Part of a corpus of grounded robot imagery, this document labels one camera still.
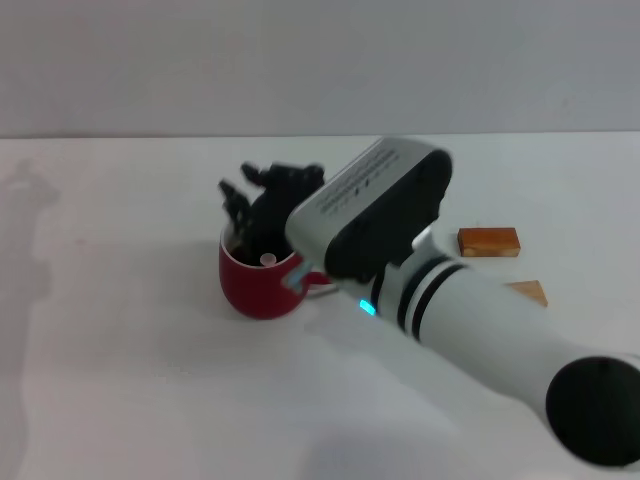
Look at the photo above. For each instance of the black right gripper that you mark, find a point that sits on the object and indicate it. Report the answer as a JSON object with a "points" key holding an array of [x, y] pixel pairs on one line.
{"points": [[275, 210]]}

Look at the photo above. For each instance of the dark orange wooden block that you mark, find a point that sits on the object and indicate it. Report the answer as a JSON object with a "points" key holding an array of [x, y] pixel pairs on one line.
{"points": [[487, 241]]}

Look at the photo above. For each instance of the red ceramic coffee cup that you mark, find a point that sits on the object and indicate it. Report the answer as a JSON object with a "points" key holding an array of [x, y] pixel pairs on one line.
{"points": [[250, 295]]}

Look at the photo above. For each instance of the light wooden notched block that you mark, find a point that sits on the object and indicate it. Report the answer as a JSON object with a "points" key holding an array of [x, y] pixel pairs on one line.
{"points": [[530, 291]]}

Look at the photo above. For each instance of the grey vented right wrist module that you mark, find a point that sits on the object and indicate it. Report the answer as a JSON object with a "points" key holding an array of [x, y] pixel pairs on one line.
{"points": [[370, 215]]}

